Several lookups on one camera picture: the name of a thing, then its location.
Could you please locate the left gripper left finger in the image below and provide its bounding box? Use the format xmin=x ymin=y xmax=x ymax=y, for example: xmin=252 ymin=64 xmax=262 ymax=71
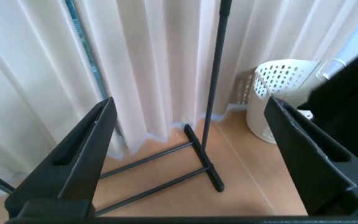
xmin=4 ymin=96 xmax=118 ymax=219

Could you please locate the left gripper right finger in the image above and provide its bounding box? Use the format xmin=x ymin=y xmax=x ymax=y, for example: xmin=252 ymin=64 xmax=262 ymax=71
xmin=264 ymin=95 xmax=358 ymax=217

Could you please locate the white laundry basket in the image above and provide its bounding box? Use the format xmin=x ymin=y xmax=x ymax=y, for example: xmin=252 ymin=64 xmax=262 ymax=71
xmin=246 ymin=58 xmax=348 ymax=145

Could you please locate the black clothes rack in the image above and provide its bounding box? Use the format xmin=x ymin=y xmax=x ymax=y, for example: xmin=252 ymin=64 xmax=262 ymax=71
xmin=0 ymin=0 xmax=234 ymax=218

